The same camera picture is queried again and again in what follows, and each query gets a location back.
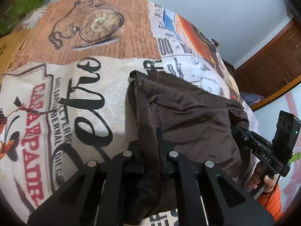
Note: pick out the wooden bed post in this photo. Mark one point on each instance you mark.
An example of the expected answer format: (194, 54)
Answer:
(215, 42)

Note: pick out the person right hand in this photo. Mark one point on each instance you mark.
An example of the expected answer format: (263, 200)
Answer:
(256, 178)

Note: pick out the green storage box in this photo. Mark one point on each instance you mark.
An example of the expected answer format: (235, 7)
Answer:
(16, 11)

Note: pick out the printed patchwork bedspread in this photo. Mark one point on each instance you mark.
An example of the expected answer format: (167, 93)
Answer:
(64, 97)

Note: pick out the black camera box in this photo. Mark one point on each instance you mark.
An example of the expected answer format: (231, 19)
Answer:
(288, 127)

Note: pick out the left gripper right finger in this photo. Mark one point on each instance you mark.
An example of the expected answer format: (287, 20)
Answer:
(205, 194)

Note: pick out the wooden lap desk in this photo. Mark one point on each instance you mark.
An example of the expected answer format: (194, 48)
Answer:
(10, 44)

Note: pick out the wooden door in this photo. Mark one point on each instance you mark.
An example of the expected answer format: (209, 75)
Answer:
(274, 66)

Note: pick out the brown t-shirt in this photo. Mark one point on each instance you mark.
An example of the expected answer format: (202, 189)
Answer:
(197, 123)

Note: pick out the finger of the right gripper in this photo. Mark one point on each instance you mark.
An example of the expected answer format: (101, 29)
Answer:
(242, 137)

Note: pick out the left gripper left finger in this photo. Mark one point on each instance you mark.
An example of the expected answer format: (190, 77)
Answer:
(92, 195)

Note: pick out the orange sleeve forearm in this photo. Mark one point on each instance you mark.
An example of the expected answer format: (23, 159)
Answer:
(272, 202)

